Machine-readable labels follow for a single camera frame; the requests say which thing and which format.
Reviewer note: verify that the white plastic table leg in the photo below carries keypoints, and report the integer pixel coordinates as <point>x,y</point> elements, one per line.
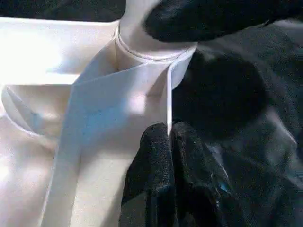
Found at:
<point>132,30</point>

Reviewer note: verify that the black plastic mat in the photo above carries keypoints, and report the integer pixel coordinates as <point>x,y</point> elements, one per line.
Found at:
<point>248,106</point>

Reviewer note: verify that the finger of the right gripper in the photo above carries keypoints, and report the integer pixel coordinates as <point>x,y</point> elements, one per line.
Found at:
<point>201,19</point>

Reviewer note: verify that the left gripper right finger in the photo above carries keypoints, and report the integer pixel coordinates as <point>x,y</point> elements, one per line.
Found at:
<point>201,189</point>

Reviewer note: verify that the white plastic table top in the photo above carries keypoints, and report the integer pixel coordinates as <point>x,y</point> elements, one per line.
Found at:
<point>94,106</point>

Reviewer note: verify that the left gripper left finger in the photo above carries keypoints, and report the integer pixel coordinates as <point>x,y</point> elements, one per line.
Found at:
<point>151,177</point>

